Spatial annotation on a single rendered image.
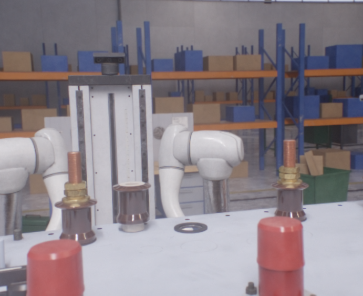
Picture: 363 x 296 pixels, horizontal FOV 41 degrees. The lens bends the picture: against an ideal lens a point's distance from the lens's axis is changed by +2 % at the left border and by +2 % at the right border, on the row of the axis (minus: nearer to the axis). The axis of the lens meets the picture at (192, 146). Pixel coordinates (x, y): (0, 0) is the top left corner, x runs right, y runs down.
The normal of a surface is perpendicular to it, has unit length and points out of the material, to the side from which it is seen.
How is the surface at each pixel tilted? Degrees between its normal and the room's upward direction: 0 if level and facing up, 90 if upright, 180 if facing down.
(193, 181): 90
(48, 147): 66
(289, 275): 90
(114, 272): 0
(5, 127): 90
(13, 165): 103
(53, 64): 90
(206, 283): 0
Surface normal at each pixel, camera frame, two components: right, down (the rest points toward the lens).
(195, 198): 0.28, 0.10
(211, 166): -0.23, 0.37
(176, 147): -0.37, -0.24
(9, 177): 0.52, 0.33
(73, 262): 0.85, 0.02
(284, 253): 0.04, 0.09
